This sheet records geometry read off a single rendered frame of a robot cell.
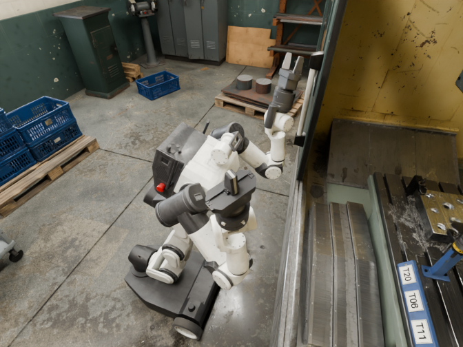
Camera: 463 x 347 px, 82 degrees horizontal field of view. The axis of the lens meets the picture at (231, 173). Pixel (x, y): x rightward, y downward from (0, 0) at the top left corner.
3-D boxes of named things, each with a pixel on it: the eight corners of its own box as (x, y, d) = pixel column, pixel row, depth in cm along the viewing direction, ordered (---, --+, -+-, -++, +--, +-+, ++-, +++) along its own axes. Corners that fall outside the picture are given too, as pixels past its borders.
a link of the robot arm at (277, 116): (300, 104, 109) (293, 131, 115) (282, 97, 116) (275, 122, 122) (282, 106, 102) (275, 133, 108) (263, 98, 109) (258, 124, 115)
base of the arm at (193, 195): (170, 237, 90) (149, 211, 87) (183, 217, 102) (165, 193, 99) (204, 220, 84) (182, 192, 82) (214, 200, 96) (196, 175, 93)
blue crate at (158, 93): (151, 101, 419) (148, 88, 405) (136, 93, 441) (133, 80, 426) (182, 89, 453) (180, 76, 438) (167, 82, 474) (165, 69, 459)
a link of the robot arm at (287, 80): (295, 69, 112) (286, 98, 117) (273, 67, 109) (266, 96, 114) (309, 76, 101) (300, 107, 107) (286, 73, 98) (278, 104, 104)
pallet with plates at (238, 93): (307, 103, 414) (312, 80, 389) (288, 127, 364) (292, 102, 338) (240, 87, 460) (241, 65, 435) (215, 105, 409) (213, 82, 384)
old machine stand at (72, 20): (110, 100, 424) (82, 16, 345) (84, 94, 437) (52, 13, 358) (131, 85, 464) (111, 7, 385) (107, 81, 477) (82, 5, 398)
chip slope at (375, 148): (326, 199, 184) (336, 171, 166) (325, 144, 232) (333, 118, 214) (471, 225, 167) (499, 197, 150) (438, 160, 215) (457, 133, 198)
